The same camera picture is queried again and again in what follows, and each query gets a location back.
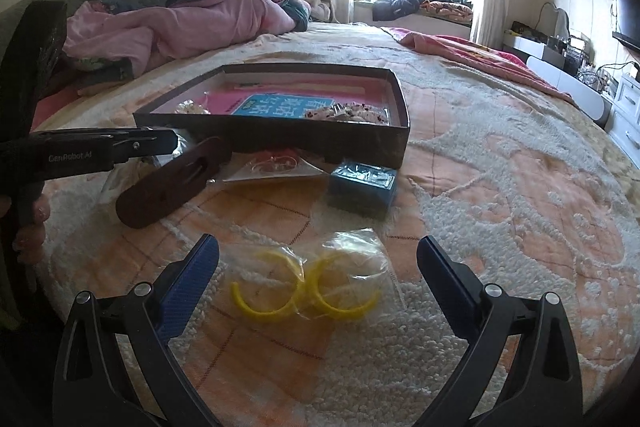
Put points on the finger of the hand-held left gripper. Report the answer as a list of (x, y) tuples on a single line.
[(145, 146)]

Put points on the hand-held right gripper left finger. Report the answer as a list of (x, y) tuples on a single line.
[(192, 277)]

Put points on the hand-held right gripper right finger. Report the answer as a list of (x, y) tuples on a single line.
[(445, 277)]

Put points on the dark brown hair clip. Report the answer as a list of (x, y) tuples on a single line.
[(165, 187)]

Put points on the white hair claw clip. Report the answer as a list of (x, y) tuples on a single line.
[(192, 108)]

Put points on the clear bag of yellow bangles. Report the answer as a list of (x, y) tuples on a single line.
[(310, 287)]

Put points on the small blue box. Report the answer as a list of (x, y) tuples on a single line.
[(362, 189)]

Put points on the clear bag of rings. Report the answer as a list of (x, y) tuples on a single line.
[(272, 167)]

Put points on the dark shallow cardboard box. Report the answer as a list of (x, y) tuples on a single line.
[(300, 139)]

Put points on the clear bag of beaded jewelry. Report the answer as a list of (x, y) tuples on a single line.
[(350, 113)]

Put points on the person's left hand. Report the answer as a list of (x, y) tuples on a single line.
[(30, 242)]

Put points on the pink quilt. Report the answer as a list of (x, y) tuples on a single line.
[(200, 27)]

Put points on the pink red blanket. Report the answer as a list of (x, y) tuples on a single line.
[(465, 57)]

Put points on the long white low cabinet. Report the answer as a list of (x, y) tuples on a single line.
[(560, 77)]

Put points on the white drawer cabinet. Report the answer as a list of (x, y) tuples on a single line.
[(625, 112)]

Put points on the patterned orange blanket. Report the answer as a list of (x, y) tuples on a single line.
[(447, 9)]

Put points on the pile of dark clothes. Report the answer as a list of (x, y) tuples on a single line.
[(400, 2)]

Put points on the black television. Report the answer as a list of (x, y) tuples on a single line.
[(627, 14)]

